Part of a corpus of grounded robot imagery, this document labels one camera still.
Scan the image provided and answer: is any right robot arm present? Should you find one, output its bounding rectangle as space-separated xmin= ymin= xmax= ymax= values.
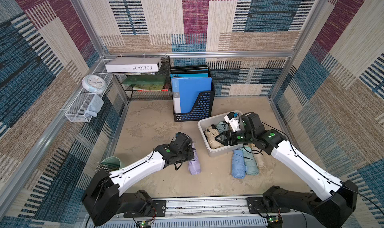
xmin=215 ymin=112 xmax=364 ymax=228

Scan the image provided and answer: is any black file holder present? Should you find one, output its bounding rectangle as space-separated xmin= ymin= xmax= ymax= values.
xmin=170 ymin=65 xmax=215 ymax=122

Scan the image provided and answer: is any light blue cloth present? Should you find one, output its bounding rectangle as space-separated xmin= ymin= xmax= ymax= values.
xmin=84 ymin=95 xmax=104 ymax=119

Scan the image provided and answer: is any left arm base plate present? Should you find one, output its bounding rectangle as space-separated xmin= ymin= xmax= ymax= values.
xmin=124 ymin=200 xmax=167 ymax=219

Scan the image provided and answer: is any white plastic storage box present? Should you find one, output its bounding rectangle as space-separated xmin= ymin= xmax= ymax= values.
xmin=198 ymin=112 xmax=243 ymax=158

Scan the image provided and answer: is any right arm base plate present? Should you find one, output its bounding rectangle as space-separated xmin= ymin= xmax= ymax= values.
xmin=246 ymin=197 xmax=291 ymax=214

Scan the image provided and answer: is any blue umbrella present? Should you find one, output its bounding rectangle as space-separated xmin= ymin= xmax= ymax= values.
xmin=231 ymin=150 xmax=246 ymax=179

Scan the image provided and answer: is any teal umbrella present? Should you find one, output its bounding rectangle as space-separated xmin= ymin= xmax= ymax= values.
xmin=242 ymin=147 xmax=259 ymax=176

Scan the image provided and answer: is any cream umbrella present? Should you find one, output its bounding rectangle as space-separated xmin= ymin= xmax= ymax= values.
xmin=205 ymin=126 xmax=224 ymax=150

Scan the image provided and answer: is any white round clock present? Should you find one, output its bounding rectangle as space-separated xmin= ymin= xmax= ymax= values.
xmin=82 ymin=74 xmax=107 ymax=94

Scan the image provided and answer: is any green open umbrella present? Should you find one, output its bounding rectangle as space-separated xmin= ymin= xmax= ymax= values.
xmin=95 ymin=156 xmax=126 ymax=173

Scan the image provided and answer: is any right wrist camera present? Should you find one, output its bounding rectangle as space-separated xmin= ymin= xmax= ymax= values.
xmin=225 ymin=112 xmax=241 ymax=132

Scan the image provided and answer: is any mint green umbrella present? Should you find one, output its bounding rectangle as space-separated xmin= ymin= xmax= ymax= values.
xmin=216 ymin=122 xmax=230 ymax=135

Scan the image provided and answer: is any black wire shelf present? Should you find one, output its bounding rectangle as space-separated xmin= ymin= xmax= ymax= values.
xmin=116 ymin=57 xmax=172 ymax=101

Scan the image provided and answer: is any blue folder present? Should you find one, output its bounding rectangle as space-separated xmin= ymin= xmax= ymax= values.
xmin=171 ymin=77 xmax=212 ymax=114

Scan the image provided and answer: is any white folio box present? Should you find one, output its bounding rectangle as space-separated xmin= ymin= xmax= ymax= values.
xmin=106 ymin=57 xmax=162 ymax=73

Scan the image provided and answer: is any beige umbrella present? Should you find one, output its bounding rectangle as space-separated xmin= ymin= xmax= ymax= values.
xmin=250 ymin=144 xmax=267 ymax=170

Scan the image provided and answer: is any purple umbrella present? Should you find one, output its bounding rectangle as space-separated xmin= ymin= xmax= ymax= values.
xmin=188 ymin=144 xmax=202 ymax=175

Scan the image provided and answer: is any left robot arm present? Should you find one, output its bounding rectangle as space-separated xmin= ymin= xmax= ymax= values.
xmin=82 ymin=132 xmax=195 ymax=227

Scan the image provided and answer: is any white wire basket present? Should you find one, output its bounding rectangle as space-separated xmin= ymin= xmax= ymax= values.
xmin=65 ymin=58 xmax=113 ymax=123

